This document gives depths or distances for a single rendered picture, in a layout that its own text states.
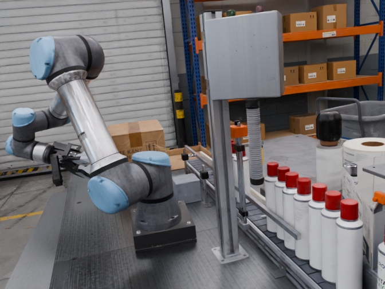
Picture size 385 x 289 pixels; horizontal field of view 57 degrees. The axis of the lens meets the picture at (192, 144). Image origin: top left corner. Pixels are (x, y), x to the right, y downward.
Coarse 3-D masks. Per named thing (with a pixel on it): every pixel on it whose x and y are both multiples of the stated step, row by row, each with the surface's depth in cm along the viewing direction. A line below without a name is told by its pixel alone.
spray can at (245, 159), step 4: (244, 152) 122; (236, 156) 125; (244, 156) 123; (236, 160) 122; (244, 160) 122; (248, 160) 123; (236, 164) 123; (244, 164) 122; (248, 164) 123; (236, 168) 123; (244, 168) 122; (248, 168) 123; (236, 172) 124; (244, 172) 123; (248, 172) 123; (236, 176) 124; (244, 176) 123; (248, 176) 124; (236, 180) 125; (244, 180) 123; (248, 180) 124; (248, 184) 124; (248, 188) 124; (236, 192) 126; (248, 192) 125; (236, 196) 127; (248, 200) 125
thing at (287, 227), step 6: (192, 150) 173; (198, 156) 162; (204, 162) 154; (210, 168) 146; (234, 186) 121; (246, 192) 114; (246, 198) 112; (252, 198) 109; (258, 204) 104; (264, 210) 101; (270, 210) 99; (270, 216) 97; (276, 216) 95; (276, 222) 94; (282, 222) 91; (282, 228) 91; (288, 228) 88; (294, 234) 86; (300, 234) 85
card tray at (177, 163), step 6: (168, 150) 217; (174, 150) 218; (180, 150) 219; (186, 150) 220; (198, 150) 222; (204, 150) 214; (174, 156) 216; (180, 156) 215; (210, 156) 204; (174, 162) 203; (180, 162) 202; (174, 168) 192; (180, 168) 191
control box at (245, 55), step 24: (216, 24) 83; (240, 24) 81; (264, 24) 79; (216, 48) 84; (240, 48) 82; (264, 48) 81; (216, 72) 86; (240, 72) 84; (264, 72) 82; (216, 96) 87; (240, 96) 85; (264, 96) 83
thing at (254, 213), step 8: (192, 160) 187; (200, 168) 172; (208, 168) 171; (248, 208) 122; (256, 208) 121; (248, 216) 116; (256, 216) 115; (256, 224) 110; (264, 224) 109; (264, 232) 104; (272, 240) 99; (280, 248) 95; (288, 256) 91; (296, 264) 88; (304, 264) 87; (312, 272) 83; (320, 272) 83; (320, 280) 80; (328, 288) 77
